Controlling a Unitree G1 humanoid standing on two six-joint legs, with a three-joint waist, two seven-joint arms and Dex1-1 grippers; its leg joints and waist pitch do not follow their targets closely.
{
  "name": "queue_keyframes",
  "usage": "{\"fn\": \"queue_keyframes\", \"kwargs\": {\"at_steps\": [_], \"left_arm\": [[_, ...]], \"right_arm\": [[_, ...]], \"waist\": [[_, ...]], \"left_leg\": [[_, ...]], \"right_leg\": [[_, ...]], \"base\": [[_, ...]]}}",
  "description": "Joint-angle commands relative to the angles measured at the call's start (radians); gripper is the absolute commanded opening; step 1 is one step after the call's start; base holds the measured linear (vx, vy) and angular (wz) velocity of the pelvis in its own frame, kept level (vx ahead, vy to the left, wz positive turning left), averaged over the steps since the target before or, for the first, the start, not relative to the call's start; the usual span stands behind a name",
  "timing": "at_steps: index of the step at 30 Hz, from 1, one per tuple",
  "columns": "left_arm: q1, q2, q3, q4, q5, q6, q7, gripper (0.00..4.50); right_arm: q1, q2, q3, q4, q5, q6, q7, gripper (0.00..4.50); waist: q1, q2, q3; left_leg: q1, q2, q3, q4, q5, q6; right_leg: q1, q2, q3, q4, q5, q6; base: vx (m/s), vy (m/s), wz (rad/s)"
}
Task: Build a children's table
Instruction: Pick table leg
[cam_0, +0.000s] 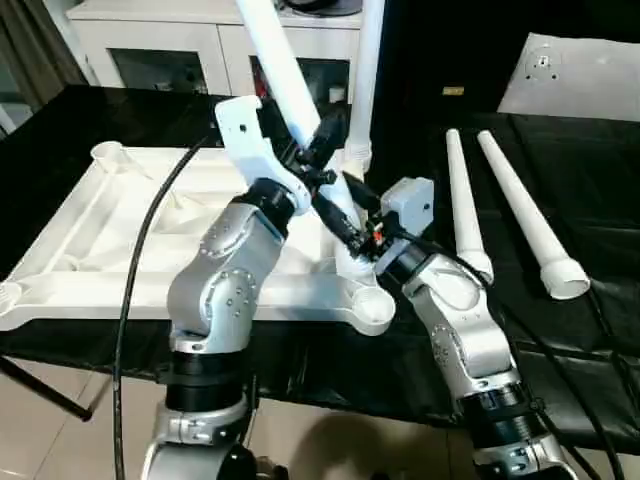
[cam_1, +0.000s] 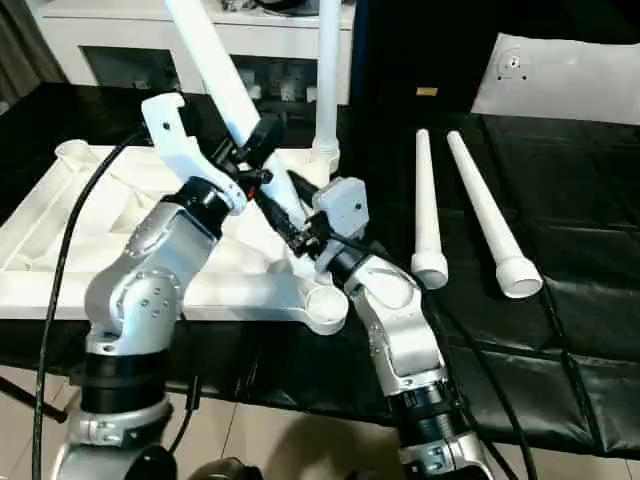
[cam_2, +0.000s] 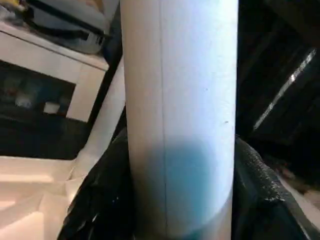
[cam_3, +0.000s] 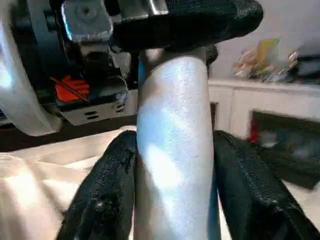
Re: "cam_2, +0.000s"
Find white sideboard cabinet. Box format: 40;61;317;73
0;21;110;124

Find small white cup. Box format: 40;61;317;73
43;100;61;114

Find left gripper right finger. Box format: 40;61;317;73
231;136;316;240

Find black table mat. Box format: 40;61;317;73
0;109;320;181

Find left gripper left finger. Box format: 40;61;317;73
58;128;137;240

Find white plastic table leg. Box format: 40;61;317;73
66;56;127;201
119;0;239;240

